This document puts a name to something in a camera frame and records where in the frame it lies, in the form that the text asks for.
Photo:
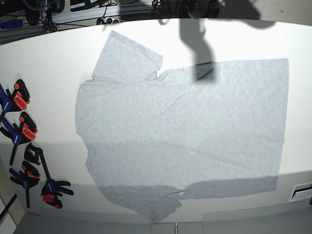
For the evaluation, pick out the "grey T-shirt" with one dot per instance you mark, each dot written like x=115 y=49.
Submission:
x=212 y=130

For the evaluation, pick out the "black power strip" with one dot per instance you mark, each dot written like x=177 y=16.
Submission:
x=107 y=20

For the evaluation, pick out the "long black bar clamp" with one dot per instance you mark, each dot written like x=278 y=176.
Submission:
x=52 y=189

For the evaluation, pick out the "blue bar clamp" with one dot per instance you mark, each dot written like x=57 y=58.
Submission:
x=24 y=133
x=16 y=101

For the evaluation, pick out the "top blue bar clamp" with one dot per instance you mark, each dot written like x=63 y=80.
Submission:
x=16 y=101

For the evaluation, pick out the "lower left blue clamp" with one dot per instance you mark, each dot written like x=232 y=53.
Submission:
x=27 y=178

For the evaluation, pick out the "black strip at edge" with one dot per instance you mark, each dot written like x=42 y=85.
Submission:
x=7 y=207

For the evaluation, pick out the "blue box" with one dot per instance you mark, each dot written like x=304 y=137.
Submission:
x=15 y=23

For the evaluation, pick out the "aluminium frame rail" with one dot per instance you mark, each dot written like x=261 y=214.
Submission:
x=14 y=34

